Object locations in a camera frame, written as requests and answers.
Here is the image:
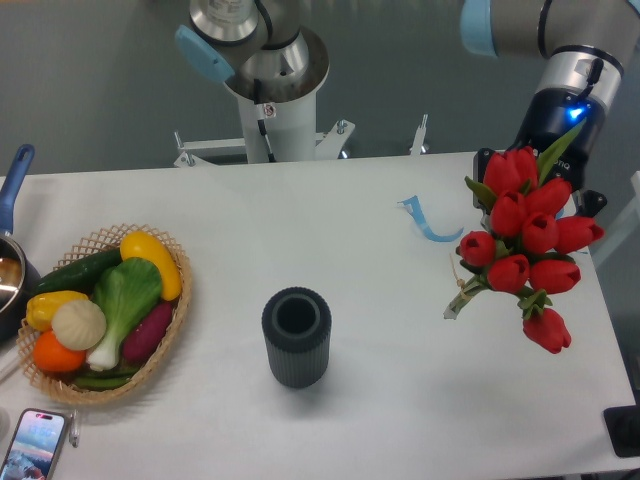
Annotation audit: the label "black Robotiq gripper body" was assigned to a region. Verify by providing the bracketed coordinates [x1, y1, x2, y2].
[509, 90, 606, 189]

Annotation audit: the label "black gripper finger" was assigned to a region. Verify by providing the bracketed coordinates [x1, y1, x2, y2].
[472, 148, 496, 221]
[574, 189, 607, 218]

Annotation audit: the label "red tulip bouquet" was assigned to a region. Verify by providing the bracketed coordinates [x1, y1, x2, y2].
[444, 124, 604, 354]

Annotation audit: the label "silver robot arm base left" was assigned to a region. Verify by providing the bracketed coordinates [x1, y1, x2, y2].
[175, 0, 329, 104]

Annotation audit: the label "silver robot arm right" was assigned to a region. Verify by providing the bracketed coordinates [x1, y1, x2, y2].
[460, 1, 639, 217]

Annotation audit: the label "light blue tape strip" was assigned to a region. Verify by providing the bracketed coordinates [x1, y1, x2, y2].
[398, 195, 464, 243]

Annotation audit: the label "black object at right edge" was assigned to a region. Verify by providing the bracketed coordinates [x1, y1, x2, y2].
[603, 405, 639, 458]

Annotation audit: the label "dark grey ribbed vase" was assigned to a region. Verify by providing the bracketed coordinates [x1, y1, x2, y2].
[261, 287, 332, 389]

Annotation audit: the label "yellow squash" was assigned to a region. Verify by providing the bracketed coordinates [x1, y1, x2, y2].
[119, 231, 183, 302]

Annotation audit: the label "green bok choy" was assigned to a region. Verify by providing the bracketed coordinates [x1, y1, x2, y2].
[87, 257, 162, 372]

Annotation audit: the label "purple sweet potato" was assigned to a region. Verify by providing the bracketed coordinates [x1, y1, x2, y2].
[122, 302, 172, 364]

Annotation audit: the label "green cucumber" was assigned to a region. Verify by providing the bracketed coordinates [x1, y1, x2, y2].
[33, 249, 122, 294]

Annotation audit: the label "cream garlic bulb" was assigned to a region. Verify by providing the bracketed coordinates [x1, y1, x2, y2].
[51, 300, 106, 351]

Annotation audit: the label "green pea pods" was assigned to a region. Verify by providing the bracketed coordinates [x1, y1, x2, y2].
[72, 367, 139, 391]

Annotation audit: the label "yellow bell pepper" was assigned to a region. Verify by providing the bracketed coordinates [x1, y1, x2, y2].
[25, 290, 89, 332]

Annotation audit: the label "orange fruit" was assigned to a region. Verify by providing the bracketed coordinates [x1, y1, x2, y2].
[32, 331, 86, 373]

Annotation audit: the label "woven wicker basket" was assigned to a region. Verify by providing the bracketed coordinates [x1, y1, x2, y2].
[16, 224, 192, 406]

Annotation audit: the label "small clear pen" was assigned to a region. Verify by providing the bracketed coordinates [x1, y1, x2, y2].
[68, 409, 80, 448]

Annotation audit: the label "smartphone with lit screen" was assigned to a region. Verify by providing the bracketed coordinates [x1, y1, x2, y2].
[1, 408, 69, 480]

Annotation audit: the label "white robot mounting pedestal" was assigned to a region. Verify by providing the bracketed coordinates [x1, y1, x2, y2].
[172, 92, 430, 169]

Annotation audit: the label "blue handled saucepan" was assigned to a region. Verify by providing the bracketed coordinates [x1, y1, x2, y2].
[1, 144, 40, 342]

